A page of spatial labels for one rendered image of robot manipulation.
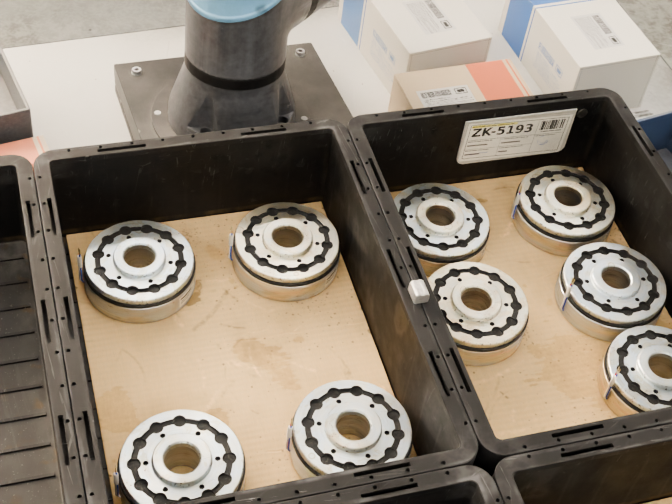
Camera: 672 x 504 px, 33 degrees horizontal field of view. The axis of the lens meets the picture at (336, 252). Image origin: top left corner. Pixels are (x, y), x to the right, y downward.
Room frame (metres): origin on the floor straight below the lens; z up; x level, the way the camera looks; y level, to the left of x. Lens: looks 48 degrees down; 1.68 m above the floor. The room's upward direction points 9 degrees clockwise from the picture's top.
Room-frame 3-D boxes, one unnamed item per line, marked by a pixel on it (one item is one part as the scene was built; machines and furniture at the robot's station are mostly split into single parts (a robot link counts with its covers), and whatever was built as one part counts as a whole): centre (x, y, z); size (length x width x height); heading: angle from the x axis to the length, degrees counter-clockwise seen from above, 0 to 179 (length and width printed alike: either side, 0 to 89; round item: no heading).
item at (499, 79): (1.11, -0.14, 0.74); 0.16 x 0.12 x 0.07; 115
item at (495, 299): (0.71, -0.14, 0.86); 0.05 x 0.05 x 0.01
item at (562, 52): (1.30, -0.28, 0.75); 0.20 x 0.12 x 0.09; 27
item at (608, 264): (0.76, -0.27, 0.86); 0.05 x 0.05 x 0.01
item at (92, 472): (0.62, 0.08, 0.92); 0.40 x 0.30 x 0.02; 23
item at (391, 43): (1.28, -0.05, 0.75); 0.20 x 0.12 x 0.09; 31
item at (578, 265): (0.76, -0.27, 0.86); 0.10 x 0.10 x 0.01
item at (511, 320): (0.71, -0.14, 0.86); 0.10 x 0.10 x 0.01
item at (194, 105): (1.04, 0.15, 0.80); 0.15 x 0.15 x 0.10
